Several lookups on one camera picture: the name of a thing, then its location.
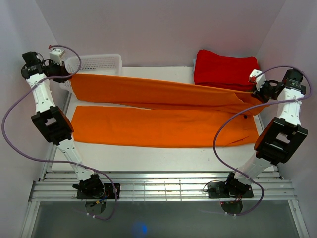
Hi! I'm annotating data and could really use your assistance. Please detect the orange trousers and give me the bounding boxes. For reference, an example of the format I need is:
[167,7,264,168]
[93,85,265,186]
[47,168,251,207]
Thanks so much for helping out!
[71,74,262,148]

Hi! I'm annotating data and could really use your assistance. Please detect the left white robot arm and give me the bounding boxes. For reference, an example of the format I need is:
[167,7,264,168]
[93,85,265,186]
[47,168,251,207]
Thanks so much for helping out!
[21,48,105,198]

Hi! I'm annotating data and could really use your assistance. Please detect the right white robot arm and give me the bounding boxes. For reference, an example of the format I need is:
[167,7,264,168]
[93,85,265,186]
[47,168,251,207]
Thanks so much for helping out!
[223,69,308,197]

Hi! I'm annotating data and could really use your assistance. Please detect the white plastic basket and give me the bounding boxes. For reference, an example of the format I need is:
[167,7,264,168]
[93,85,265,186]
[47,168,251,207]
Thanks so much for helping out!
[60,54,122,94]

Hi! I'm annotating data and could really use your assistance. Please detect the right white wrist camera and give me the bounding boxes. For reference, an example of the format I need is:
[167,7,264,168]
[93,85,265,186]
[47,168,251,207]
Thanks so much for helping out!
[249,69,266,92]

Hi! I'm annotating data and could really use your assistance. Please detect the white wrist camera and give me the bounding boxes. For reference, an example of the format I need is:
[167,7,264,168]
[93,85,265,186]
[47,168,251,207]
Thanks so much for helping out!
[49,48,65,66]
[249,69,266,92]

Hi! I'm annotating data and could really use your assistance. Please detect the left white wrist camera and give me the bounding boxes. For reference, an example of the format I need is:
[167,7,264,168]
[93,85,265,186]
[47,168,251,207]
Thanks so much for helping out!
[49,48,65,66]

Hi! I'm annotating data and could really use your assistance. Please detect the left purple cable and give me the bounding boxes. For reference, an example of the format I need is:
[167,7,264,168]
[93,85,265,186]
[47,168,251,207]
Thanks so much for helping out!
[1,44,118,221]

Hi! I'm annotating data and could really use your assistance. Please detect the purple cable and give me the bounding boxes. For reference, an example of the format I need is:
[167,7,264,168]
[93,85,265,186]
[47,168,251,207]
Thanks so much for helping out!
[202,65,313,217]
[1,44,118,221]

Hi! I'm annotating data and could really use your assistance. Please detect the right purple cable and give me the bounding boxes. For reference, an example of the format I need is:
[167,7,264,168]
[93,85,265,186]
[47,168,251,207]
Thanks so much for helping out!
[202,65,313,217]

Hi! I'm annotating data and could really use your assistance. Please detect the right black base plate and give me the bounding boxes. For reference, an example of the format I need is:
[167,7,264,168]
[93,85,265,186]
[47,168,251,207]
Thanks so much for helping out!
[207,181,254,198]

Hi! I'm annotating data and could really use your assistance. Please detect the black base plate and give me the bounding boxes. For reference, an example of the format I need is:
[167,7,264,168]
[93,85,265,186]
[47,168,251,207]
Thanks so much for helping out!
[76,183,121,199]
[207,181,254,198]

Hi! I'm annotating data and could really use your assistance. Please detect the aluminium rail frame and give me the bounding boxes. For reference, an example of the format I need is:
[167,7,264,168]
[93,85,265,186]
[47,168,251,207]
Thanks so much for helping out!
[19,94,310,238]

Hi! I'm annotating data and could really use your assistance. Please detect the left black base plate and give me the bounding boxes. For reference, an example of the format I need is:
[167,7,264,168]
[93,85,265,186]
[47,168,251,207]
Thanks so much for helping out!
[76,183,121,199]

